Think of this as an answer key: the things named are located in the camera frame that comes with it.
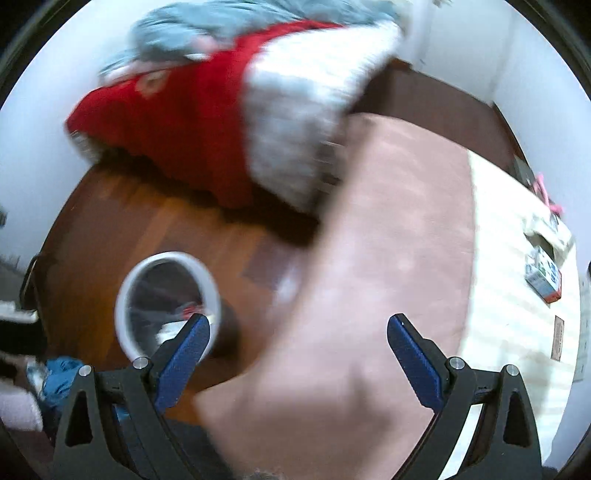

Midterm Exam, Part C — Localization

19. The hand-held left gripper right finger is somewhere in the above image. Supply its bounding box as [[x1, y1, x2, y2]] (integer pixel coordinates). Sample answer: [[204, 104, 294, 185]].
[[387, 313, 543, 480]]

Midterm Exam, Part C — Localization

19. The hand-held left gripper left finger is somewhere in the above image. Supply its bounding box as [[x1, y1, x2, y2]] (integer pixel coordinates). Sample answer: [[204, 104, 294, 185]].
[[51, 313, 211, 480]]

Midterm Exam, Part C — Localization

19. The black bin with white rim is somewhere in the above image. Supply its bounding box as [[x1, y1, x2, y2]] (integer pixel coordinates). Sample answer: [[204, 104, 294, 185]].
[[115, 251, 241, 365]]

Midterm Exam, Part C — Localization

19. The pink table cloth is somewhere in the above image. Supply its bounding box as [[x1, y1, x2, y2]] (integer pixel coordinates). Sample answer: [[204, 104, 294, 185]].
[[194, 113, 476, 480]]

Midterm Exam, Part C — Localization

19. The blue cloth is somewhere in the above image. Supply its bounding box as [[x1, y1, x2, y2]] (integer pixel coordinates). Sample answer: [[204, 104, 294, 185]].
[[28, 357, 84, 407]]

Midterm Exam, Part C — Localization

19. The brown card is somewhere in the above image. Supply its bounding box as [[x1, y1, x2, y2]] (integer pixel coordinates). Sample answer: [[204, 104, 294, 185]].
[[551, 315, 566, 361]]

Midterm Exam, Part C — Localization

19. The blue white milk carton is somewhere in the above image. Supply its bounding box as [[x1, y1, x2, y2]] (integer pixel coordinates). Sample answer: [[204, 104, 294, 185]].
[[524, 244, 564, 303]]

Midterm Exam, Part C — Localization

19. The pale pink cloth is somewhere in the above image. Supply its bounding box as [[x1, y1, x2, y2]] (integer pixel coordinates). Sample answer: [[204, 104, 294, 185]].
[[0, 388, 44, 432]]

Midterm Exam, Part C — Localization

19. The crumpled silver white packet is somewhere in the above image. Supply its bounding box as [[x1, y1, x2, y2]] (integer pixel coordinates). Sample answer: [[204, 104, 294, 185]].
[[524, 212, 573, 252]]

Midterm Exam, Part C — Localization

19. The pink plush toy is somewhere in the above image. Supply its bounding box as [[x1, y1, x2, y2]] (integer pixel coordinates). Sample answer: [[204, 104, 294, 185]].
[[533, 172, 566, 215]]

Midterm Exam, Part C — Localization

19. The grey white checkered sheet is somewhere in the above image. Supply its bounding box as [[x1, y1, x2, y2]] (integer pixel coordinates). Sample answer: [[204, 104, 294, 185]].
[[247, 21, 402, 213]]

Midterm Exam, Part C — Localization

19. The white door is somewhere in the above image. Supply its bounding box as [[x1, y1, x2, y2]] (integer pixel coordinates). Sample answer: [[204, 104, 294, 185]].
[[422, 0, 515, 104]]

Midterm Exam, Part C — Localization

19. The dark curved frame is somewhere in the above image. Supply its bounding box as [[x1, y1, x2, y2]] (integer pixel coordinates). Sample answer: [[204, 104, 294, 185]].
[[18, 253, 51, 315]]

